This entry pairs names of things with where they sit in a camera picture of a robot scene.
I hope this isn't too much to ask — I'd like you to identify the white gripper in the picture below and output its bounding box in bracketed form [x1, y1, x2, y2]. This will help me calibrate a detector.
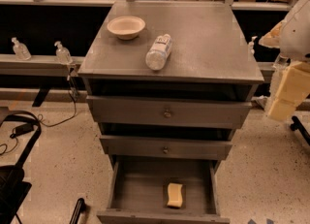
[266, 61, 310, 121]

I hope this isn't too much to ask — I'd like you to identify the yellow sponge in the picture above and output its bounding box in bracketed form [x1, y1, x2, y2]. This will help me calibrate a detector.
[167, 183, 183, 208]

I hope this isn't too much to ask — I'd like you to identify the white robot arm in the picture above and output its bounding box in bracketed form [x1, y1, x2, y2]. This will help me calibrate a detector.
[259, 0, 310, 121]

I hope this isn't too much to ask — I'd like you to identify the grey drawer cabinet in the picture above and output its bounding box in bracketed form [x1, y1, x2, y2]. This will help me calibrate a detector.
[77, 0, 265, 224]

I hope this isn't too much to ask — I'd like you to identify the middle grey drawer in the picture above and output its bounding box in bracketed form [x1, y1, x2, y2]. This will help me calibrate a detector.
[100, 135, 233, 160]

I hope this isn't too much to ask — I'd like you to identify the grey drawer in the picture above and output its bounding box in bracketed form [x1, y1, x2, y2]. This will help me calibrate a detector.
[97, 156, 230, 224]
[86, 96, 251, 129]
[100, 135, 233, 160]

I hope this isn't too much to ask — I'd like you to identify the bottom grey drawer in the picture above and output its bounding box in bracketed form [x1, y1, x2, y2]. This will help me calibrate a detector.
[97, 156, 230, 224]

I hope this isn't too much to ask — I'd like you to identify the top grey drawer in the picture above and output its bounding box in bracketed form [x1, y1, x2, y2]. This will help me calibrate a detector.
[86, 96, 251, 129]

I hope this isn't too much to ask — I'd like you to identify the black caster leg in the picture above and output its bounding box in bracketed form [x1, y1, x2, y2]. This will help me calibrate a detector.
[290, 116, 310, 145]

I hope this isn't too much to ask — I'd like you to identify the right clear pump bottle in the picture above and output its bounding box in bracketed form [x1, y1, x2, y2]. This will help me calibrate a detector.
[248, 36, 258, 55]

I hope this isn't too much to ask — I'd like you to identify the clear pump bottle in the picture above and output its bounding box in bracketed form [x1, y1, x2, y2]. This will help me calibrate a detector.
[54, 41, 73, 65]
[248, 36, 258, 55]
[12, 37, 31, 60]

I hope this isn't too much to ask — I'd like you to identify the clear plastic water bottle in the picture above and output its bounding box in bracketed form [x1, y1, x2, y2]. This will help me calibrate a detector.
[145, 34, 172, 71]

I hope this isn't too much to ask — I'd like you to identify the white paper bowl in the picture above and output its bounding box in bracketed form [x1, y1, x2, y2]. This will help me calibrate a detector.
[107, 16, 145, 40]

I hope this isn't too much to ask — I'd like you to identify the black tube bottom left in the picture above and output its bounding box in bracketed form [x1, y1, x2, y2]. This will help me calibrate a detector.
[69, 198, 86, 224]

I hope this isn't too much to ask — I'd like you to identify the left clear pump bottle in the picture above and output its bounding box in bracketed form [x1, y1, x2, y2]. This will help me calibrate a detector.
[12, 37, 31, 60]

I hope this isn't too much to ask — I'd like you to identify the black power adapter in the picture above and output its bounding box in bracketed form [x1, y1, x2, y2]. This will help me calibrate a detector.
[10, 123, 34, 139]

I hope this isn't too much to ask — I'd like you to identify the black chair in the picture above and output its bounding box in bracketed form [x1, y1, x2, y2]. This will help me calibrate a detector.
[0, 107, 42, 224]

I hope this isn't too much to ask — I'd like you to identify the black power cable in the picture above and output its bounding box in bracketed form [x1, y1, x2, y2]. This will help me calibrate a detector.
[0, 67, 79, 156]

